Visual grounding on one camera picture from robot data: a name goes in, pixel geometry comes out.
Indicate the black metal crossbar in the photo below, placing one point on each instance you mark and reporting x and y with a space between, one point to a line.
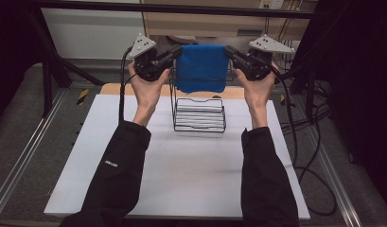
181 8

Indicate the yellow black tape strip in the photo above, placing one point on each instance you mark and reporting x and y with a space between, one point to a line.
282 100
83 96

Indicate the white wall outlet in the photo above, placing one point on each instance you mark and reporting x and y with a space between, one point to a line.
271 3

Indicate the black curtain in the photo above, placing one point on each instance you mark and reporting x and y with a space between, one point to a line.
11 47
364 78

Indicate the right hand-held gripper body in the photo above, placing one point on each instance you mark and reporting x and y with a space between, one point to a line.
255 64

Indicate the person's left hand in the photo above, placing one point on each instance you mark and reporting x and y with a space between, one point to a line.
147 91

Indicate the beige wooden desk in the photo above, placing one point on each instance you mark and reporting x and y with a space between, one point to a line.
197 23

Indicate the person's right hand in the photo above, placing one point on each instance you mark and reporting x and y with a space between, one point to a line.
257 91

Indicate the white chair base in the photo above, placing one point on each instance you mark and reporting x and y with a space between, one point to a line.
181 38

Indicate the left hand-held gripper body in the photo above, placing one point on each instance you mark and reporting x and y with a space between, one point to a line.
147 64

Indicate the black metal stand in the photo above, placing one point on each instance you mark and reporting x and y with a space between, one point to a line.
309 94
47 82

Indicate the aluminium floor rail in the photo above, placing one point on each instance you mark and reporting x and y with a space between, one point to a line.
27 148
336 179

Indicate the white board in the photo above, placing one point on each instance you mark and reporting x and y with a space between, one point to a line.
188 176

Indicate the white cabinet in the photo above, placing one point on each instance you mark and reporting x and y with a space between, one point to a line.
96 34

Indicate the blue cloth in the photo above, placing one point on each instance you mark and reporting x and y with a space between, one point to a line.
202 67

